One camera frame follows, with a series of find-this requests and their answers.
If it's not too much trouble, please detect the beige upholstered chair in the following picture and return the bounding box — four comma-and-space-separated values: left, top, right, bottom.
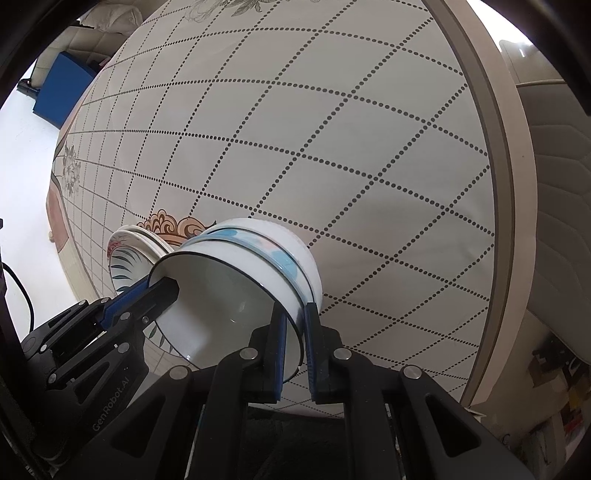
498, 37, 591, 333

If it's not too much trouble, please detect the round patterned dining table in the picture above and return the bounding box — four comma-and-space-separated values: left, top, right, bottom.
45, 0, 540, 418

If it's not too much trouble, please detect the white bowl with black rim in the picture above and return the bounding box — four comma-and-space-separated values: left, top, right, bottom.
148, 247, 308, 384

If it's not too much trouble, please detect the white plate with blue leaves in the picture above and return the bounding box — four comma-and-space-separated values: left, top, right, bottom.
108, 224, 175, 298

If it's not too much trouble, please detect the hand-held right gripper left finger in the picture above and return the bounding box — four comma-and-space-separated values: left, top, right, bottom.
58, 302, 290, 480

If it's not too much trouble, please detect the black cable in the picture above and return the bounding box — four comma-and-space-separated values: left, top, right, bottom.
0, 262, 37, 335

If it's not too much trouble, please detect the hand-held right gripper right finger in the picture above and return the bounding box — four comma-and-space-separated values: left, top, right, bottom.
303, 302, 536, 480

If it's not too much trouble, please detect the blue box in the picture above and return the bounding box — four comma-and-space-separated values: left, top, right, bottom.
32, 52, 101, 128

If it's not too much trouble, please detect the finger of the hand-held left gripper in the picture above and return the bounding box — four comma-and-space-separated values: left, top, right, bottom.
21, 279, 154, 357
48, 279, 181, 389

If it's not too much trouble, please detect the white bowl with blue clouds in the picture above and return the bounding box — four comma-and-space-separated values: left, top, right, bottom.
180, 226, 311, 306

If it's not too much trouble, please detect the beige sofa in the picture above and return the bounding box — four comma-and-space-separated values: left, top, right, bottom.
31, 0, 139, 90

